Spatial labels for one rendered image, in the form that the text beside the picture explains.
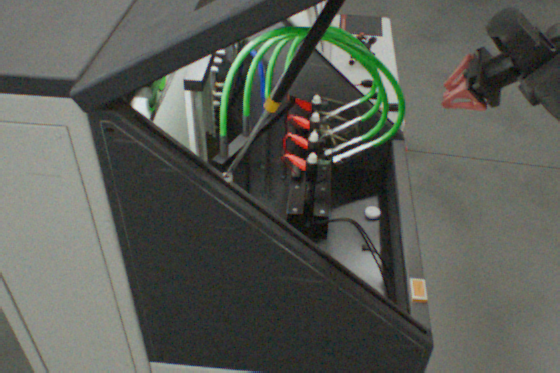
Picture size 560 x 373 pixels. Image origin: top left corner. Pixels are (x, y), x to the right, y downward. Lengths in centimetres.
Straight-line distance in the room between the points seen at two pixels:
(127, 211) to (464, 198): 222
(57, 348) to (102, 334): 13
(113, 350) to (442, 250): 172
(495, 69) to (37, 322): 101
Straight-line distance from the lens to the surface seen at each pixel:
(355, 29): 207
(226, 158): 123
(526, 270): 268
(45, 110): 82
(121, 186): 87
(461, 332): 236
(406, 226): 132
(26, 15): 97
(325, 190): 133
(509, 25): 95
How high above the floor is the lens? 188
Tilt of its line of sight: 40 degrees down
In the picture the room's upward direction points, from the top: 2 degrees clockwise
